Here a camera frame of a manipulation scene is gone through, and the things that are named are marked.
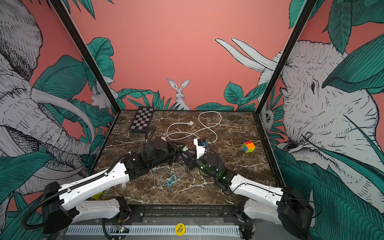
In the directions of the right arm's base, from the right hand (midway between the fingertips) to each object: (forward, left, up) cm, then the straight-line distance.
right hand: (181, 150), depth 71 cm
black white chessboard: (+37, +35, -20) cm, 55 cm away
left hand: (+2, -3, +2) cm, 4 cm away
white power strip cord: (+36, -2, -22) cm, 43 cm away
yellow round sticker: (-29, 0, -24) cm, 38 cm away
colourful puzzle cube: (+15, -41, -21) cm, 48 cm away
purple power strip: (0, -2, +1) cm, 2 cm away
